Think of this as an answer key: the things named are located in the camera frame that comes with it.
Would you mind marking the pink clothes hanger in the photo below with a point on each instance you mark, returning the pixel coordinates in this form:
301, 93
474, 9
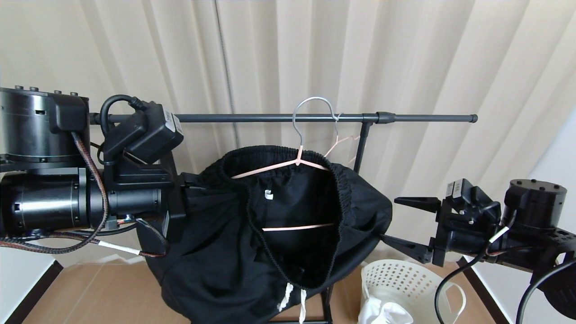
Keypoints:
339, 141
270, 168

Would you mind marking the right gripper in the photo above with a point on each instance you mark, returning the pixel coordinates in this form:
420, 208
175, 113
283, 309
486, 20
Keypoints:
459, 238

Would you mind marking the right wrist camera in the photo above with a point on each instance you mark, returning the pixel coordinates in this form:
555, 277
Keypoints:
468, 198

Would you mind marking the white curtain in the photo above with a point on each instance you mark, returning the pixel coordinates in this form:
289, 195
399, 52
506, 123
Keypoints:
405, 54

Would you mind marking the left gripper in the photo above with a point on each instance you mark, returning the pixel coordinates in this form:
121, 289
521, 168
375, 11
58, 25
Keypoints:
135, 202

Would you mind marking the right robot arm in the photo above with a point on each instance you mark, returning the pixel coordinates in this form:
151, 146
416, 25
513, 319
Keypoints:
535, 207

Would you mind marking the heap of clothes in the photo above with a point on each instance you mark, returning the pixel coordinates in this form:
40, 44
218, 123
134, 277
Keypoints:
382, 315

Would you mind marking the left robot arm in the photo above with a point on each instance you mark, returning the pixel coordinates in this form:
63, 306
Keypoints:
36, 202

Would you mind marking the black shorts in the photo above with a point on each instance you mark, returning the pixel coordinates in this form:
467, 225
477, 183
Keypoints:
216, 261

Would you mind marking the white laundry basket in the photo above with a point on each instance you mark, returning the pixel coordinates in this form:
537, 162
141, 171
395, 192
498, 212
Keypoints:
405, 279

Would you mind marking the black clothes rack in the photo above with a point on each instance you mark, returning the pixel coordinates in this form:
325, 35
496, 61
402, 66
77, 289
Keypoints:
405, 118

